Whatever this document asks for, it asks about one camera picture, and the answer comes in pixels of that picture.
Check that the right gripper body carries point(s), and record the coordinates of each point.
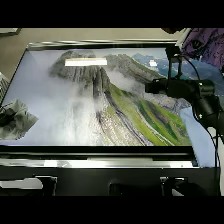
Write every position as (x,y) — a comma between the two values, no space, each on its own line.
(159,87)

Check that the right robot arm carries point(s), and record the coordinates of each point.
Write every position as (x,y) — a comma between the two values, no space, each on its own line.
(204,100)

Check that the blue garment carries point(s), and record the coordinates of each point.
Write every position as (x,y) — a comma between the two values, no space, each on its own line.
(208,75)

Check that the purple patterned garment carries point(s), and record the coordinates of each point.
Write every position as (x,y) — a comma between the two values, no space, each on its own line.
(208,43)

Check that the grey and white garment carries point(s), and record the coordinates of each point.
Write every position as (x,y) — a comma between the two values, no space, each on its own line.
(23,121)

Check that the silver frame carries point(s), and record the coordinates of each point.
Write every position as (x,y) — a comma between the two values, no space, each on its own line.
(100,163)

